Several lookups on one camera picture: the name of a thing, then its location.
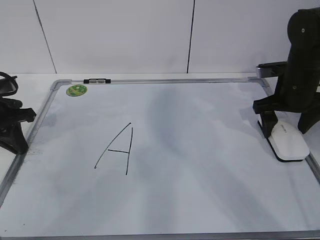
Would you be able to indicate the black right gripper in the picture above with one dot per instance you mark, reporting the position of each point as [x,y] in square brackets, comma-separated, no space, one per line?
[295,98]

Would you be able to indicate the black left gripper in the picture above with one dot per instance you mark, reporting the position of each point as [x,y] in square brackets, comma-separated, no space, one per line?
[12,114]

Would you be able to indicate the white whiteboard eraser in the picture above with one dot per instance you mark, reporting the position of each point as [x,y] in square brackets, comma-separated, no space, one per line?
[287,143]

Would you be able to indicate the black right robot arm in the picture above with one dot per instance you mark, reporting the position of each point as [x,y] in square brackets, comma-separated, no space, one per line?
[298,78]

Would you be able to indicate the round green magnet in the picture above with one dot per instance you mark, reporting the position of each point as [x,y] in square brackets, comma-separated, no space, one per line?
[76,90]

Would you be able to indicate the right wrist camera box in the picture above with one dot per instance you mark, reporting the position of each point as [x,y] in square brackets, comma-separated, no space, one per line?
[270,70]

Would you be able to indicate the black marker clip on frame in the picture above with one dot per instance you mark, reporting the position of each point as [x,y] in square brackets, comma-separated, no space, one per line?
[97,81]

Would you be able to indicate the whiteboard with aluminium frame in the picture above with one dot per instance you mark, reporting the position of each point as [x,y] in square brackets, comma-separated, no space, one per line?
[133,159]

